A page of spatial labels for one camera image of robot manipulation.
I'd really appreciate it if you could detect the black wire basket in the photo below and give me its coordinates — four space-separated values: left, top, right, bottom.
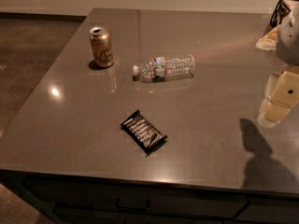
264 0 299 35

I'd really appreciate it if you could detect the black snack packet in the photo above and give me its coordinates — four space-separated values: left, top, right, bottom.
121 110 167 156

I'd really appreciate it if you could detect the dark cabinet drawer front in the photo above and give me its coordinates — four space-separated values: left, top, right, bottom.
25 178 247 218

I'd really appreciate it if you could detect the black drawer handle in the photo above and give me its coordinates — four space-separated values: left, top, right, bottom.
116 197 150 212

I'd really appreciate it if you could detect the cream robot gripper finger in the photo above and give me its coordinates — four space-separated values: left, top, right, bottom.
257 66 299 128

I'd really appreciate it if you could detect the clear plastic water bottle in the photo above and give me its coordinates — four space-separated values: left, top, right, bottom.
133 54 195 83

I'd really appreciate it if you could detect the pale item beside basket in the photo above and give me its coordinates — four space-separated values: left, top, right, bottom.
256 25 280 51

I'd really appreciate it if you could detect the orange soda can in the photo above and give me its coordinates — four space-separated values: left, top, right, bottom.
89 26 114 68

